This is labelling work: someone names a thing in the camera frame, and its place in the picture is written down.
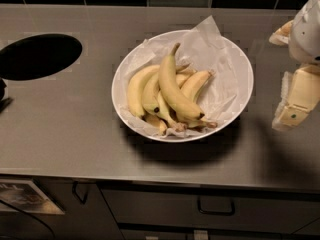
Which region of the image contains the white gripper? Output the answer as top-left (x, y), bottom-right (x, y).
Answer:
top-left (269, 0), bottom-right (320, 131)

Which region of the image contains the yellow banana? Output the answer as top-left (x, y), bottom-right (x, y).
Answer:
top-left (159, 43), bottom-right (205, 120)
top-left (181, 70), bottom-right (213, 102)
top-left (127, 65), bottom-right (159, 118)
top-left (142, 73), bottom-right (186, 132)

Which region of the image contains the middle hidden banana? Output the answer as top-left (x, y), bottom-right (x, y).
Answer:
top-left (176, 64), bottom-right (196, 87)

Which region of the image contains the white bowl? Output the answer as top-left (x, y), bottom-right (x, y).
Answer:
top-left (111, 29), bottom-right (255, 143)

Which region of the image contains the small bottom banana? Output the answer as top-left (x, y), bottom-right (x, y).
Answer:
top-left (144, 114), bottom-right (167, 136)

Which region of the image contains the white paper liner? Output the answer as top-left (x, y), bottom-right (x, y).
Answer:
top-left (119, 15), bottom-right (248, 139)

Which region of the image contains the grey drawer front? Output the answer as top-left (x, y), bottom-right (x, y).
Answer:
top-left (102, 189), bottom-right (320, 233)

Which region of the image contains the dark cabinet door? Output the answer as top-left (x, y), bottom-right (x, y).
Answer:
top-left (37, 178), bottom-right (123, 240)

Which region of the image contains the round black counter hole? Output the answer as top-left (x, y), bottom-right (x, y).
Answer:
top-left (0, 34), bottom-right (82, 81)

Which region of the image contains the black object at left edge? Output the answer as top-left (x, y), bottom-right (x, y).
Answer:
top-left (0, 78), bottom-right (13, 113)

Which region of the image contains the paper sign on cabinet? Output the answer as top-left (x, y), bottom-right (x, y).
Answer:
top-left (0, 179), bottom-right (64, 215)

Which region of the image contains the black drawer handle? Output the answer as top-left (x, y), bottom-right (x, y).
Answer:
top-left (197, 196), bottom-right (235, 216)

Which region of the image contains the black cabinet door handle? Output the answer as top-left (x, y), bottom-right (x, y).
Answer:
top-left (72, 181), bottom-right (89, 205)

